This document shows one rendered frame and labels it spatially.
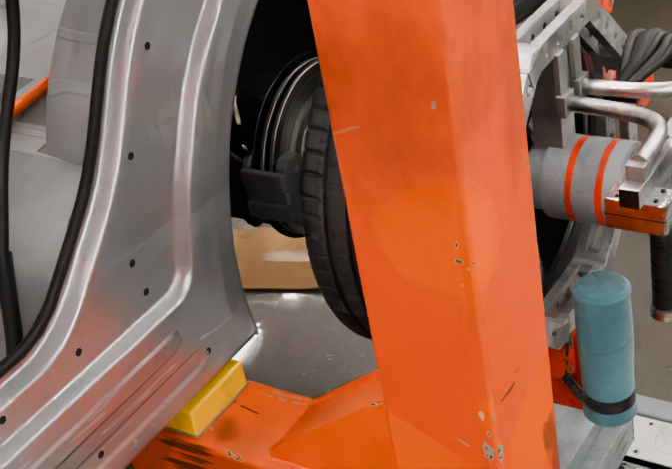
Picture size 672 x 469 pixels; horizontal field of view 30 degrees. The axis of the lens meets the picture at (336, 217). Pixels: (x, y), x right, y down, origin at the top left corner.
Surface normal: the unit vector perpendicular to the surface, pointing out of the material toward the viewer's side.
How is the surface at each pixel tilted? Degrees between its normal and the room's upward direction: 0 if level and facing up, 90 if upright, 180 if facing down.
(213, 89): 90
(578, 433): 0
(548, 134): 90
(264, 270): 2
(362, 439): 90
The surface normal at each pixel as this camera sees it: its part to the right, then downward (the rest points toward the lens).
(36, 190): -0.22, -0.78
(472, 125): 0.83, 0.15
